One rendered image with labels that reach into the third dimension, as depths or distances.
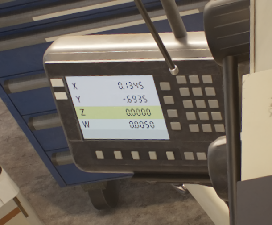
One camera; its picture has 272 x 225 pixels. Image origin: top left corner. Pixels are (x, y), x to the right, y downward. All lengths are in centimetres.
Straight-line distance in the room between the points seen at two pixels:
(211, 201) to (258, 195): 129
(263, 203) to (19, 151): 300
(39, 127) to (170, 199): 46
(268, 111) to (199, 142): 102
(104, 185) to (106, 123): 145
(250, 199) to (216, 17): 30
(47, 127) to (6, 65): 21
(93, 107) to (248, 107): 108
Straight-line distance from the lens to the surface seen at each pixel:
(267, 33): 131
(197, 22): 322
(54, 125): 350
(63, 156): 361
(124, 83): 225
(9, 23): 326
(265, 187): 116
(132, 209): 382
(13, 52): 337
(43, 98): 347
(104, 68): 225
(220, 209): 245
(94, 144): 234
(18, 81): 342
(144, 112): 226
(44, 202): 396
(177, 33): 221
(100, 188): 376
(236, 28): 140
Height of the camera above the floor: 275
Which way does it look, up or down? 43 degrees down
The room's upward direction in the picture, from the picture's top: 30 degrees counter-clockwise
